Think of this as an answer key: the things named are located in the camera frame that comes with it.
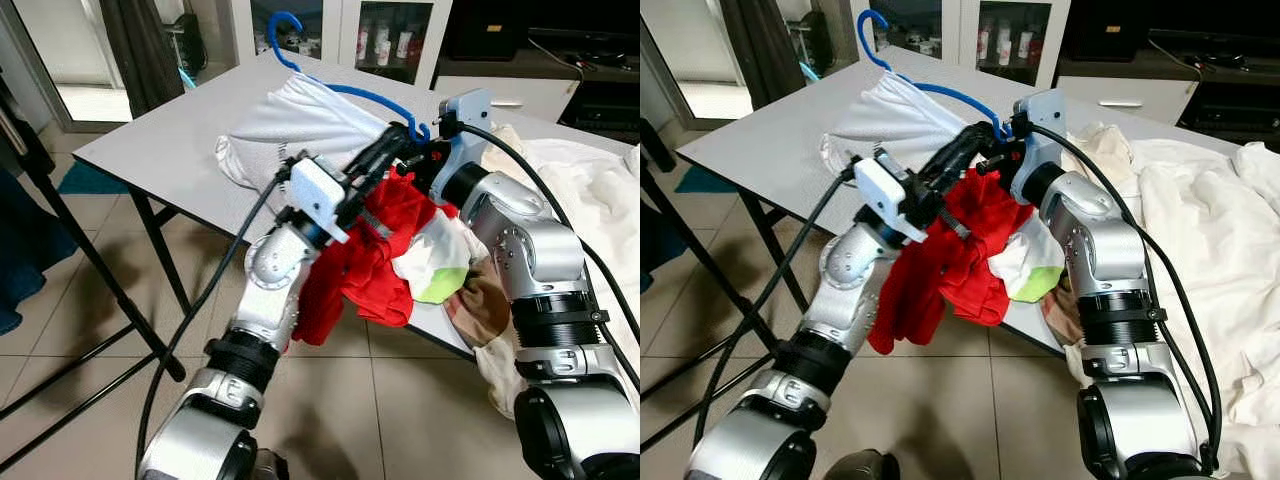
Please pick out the black speaker box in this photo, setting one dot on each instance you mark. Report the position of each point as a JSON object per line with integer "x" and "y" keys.
{"x": 482, "y": 28}
{"x": 1100, "y": 28}

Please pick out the grey curtain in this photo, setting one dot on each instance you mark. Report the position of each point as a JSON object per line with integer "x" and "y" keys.
{"x": 140, "y": 50}
{"x": 760, "y": 50}

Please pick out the blue denim jeans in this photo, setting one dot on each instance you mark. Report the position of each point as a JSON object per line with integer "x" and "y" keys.
{"x": 662, "y": 245}
{"x": 30, "y": 250}

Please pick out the white T-shirt red black print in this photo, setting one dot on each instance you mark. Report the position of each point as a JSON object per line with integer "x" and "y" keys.
{"x": 300, "y": 125}
{"x": 890, "y": 120}

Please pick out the cream crumpled garment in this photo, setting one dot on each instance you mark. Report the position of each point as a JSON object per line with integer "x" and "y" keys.
{"x": 505, "y": 150}
{"x": 1100, "y": 155}

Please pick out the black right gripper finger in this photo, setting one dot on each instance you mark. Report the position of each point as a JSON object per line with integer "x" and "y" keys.
{"x": 385, "y": 150}
{"x": 962, "y": 155}

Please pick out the chrome and black clothes rack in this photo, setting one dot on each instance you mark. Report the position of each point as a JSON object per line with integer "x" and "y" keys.
{"x": 720, "y": 270}
{"x": 90, "y": 260}

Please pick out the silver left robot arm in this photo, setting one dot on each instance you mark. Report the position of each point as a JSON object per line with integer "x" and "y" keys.
{"x": 850, "y": 270}
{"x": 265, "y": 270}

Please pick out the beige pink printed garment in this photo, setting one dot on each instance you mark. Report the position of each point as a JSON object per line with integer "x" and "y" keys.
{"x": 480, "y": 305}
{"x": 1062, "y": 315}

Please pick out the dark left robot foot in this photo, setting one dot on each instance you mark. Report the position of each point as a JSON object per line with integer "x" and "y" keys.
{"x": 862, "y": 468}
{"x": 272, "y": 468}

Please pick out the white glass door cabinet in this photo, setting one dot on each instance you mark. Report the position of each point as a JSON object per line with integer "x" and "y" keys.
{"x": 340, "y": 25}
{"x": 960, "y": 25}

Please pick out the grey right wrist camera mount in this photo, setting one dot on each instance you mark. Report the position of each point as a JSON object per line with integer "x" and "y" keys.
{"x": 468, "y": 115}
{"x": 1042, "y": 115}

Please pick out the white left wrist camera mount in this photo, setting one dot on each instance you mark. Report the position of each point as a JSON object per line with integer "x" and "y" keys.
{"x": 318, "y": 190}
{"x": 885, "y": 190}

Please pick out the white table black legs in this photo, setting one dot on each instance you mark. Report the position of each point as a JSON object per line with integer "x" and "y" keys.
{"x": 770, "y": 140}
{"x": 170, "y": 140}

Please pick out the wide white drawer front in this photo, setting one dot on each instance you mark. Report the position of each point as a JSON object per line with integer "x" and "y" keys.
{"x": 505, "y": 97}
{"x": 1125, "y": 100}

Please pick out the red polo shirt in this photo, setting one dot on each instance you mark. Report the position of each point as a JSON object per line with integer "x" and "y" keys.
{"x": 985, "y": 240}
{"x": 395, "y": 250}

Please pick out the teal floor mat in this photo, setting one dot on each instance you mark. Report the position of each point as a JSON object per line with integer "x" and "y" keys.
{"x": 90, "y": 178}
{"x": 705, "y": 180}

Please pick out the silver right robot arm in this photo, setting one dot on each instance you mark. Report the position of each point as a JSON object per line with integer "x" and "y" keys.
{"x": 1105, "y": 250}
{"x": 530, "y": 250}

